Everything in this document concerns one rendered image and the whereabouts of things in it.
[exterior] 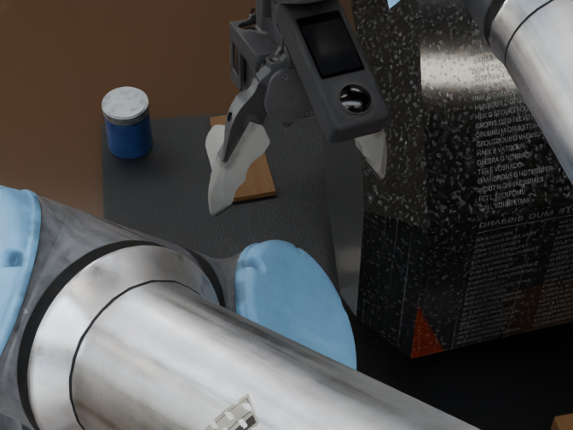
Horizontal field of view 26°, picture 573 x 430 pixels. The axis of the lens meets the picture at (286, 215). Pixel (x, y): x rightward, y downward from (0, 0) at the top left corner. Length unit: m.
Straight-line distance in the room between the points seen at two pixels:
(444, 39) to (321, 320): 0.94
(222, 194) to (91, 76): 2.01
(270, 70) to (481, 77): 0.95
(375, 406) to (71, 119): 2.30
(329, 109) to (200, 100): 2.01
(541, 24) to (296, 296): 0.29
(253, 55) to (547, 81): 0.26
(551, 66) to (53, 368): 0.36
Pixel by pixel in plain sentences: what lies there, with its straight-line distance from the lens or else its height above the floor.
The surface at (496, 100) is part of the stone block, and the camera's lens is 1.87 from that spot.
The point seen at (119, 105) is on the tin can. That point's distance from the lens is 2.70.
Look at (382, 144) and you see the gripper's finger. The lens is 1.02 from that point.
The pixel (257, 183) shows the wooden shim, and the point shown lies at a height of 0.03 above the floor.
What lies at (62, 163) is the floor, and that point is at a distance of 2.80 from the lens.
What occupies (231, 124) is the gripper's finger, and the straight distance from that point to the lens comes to 0.95.
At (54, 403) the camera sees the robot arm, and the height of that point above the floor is 1.36.
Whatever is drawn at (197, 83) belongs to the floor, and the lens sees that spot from 2.94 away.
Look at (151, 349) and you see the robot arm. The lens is 0.73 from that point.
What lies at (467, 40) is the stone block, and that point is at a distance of 1.86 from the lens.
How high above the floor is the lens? 2.02
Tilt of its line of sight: 50 degrees down
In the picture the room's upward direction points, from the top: straight up
